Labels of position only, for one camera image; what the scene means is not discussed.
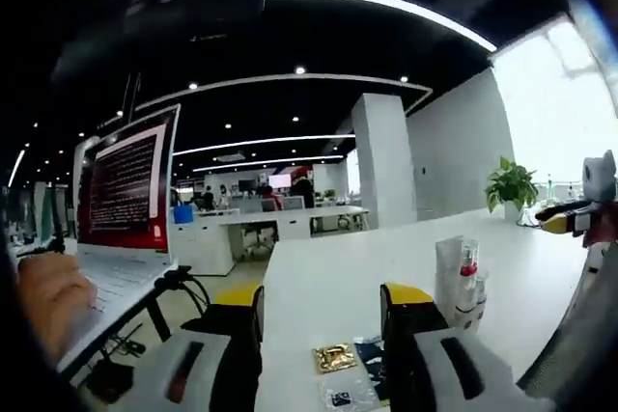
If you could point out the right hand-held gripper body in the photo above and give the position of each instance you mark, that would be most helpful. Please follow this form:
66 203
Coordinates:
601 175

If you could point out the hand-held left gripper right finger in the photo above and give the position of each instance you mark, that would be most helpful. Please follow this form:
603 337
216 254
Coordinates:
410 325

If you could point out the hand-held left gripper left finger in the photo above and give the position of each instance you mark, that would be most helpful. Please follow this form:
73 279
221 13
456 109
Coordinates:
236 335

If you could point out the silver green skincare sachet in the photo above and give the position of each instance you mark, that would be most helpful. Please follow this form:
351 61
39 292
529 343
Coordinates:
369 359

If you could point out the large white skincare tube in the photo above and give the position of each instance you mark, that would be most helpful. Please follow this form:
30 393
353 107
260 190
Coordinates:
449 267

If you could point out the clear-capped red-band skincare bottle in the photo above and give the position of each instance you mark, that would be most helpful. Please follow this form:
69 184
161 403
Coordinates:
469 267

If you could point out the gold skincare sachet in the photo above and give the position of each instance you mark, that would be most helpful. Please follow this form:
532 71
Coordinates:
334 359

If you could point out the green potted plant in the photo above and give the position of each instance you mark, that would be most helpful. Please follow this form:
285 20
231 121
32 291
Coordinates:
509 185

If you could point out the long white office desk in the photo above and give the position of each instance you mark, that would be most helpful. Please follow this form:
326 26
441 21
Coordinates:
212 248

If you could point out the blue bin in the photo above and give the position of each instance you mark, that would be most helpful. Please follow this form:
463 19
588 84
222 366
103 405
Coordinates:
182 214

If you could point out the black box on floor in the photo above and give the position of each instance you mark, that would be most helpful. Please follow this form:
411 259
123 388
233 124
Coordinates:
110 376

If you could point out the grey mesh chair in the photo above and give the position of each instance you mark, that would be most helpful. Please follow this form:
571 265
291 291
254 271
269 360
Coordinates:
579 364

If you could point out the pink lit monitor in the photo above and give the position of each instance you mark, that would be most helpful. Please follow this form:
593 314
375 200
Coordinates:
280 181

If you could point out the white laptop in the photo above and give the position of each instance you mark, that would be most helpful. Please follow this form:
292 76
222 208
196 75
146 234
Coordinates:
125 180

